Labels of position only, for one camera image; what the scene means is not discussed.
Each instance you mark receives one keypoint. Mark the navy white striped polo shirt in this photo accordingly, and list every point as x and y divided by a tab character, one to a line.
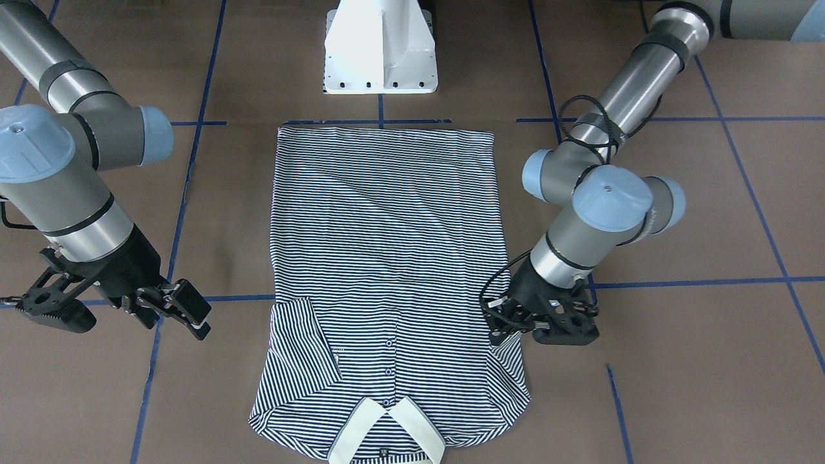
381	242

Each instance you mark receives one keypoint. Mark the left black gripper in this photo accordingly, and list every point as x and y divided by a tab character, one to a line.
530	285

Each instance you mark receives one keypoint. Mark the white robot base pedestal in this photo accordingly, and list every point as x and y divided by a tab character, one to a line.
380	47

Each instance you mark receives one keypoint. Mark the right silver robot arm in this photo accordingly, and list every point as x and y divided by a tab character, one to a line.
51	159

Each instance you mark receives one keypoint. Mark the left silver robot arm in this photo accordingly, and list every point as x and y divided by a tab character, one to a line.
604	206

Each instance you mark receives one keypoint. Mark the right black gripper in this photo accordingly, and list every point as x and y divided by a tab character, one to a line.
131	264

